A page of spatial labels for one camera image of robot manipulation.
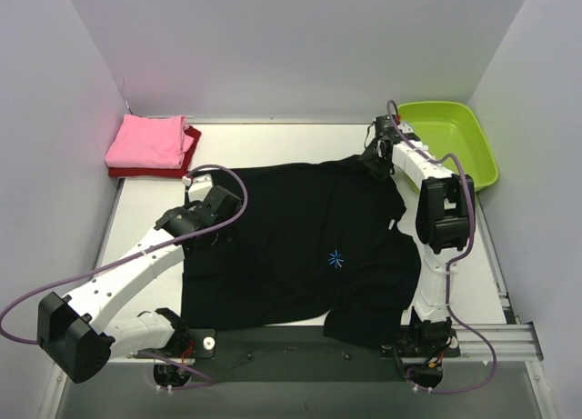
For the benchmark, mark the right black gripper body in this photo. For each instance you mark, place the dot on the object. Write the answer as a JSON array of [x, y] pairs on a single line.
[[376, 157]]

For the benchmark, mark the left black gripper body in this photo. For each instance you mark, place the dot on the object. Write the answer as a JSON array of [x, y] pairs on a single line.
[[211, 236]]

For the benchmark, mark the green plastic tray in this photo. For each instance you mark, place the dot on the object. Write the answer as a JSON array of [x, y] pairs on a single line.
[[451, 127]]

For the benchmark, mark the black t shirt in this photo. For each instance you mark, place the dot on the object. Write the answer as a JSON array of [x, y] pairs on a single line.
[[315, 240]]

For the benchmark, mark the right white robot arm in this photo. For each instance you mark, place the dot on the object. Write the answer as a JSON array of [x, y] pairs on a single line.
[[445, 218]]

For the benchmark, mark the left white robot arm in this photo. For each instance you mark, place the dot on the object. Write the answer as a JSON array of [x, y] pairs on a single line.
[[80, 332]]

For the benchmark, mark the folded red t shirt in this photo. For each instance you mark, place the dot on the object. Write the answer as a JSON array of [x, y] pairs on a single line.
[[191, 151]]

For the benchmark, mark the folded pink t shirt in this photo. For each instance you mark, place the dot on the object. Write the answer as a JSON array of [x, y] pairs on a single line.
[[137, 131]]

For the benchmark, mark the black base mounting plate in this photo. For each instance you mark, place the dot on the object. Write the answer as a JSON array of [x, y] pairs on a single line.
[[302, 354]]

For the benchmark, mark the aluminium rail frame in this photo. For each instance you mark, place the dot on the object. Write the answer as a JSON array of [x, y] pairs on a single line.
[[481, 301]]

